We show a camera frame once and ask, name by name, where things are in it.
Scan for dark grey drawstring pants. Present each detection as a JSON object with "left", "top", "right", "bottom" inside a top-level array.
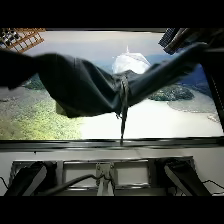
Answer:
[{"left": 0, "top": 42, "right": 210, "bottom": 146}]

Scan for heap of clothes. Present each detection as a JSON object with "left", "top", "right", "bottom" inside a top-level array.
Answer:
[{"left": 157, "top": 27, "right": 214, "bottom": 56}]

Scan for black cable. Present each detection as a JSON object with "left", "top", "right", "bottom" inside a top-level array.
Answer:
[
  {"left": 201, "top": 179, "right": 224, "bottom": 196},
  {"left": 35, "top": 173, "right": 112, "bottom": 197}
]

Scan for silver frame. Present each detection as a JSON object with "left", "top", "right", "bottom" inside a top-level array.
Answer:
[{"left": 9, "top": 155, "right": 198, "bottom": 197}]

